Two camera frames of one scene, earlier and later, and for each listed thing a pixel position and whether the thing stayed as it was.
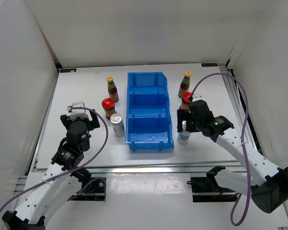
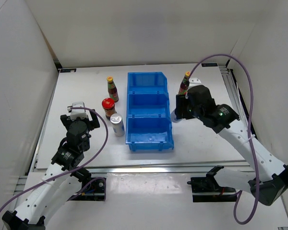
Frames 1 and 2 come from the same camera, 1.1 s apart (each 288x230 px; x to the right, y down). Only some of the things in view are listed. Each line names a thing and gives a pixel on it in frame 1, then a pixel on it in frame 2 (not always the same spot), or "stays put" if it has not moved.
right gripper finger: x=184 y=115 → x=182 y=109
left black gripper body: x=86 y=146 stays put
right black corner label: x=209 y=64 stays put
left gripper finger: x=94 y=123 stays put
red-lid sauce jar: x=108 y=105 stays put
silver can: x=184 y=136 → x=174 y=118
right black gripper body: x=195 y=124 → x=194 y=112
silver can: x=116 y=120 stays put
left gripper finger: x=66 y=120 stays put
